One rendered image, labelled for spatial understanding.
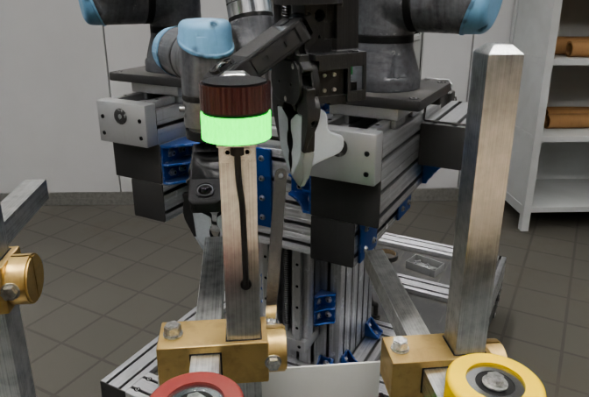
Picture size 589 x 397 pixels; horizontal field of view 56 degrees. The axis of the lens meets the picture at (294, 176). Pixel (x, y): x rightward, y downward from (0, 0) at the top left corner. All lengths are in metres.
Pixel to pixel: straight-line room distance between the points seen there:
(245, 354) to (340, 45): 0.34
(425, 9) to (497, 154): 0.47
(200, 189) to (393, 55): 0.46
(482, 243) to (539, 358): 1.60
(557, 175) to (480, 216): 3.06
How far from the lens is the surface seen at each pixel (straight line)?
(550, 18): 2.93
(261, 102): 0.45
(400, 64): 1.04
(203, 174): 0.77
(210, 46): 0.77
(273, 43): 0.56
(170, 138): 1.24
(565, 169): 3.66
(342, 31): 0.61
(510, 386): 0.53
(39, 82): 3.38
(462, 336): 0.66
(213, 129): 0.46
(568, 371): 2.17
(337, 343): 1.54
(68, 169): 3.45
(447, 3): 0.98
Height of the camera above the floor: 1.22
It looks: 19 degrees down
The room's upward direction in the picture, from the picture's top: straight up
